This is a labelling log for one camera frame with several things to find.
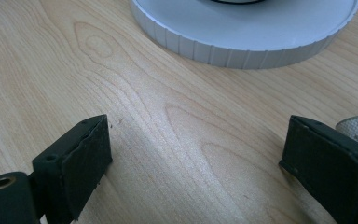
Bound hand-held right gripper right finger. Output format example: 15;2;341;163
278;114;358;224

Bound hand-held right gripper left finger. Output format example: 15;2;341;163
32;114;114;224

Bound white ribbed round tray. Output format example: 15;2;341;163
129;0;358;70

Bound dark-rimmed round object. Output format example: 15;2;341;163
209;0;267;5

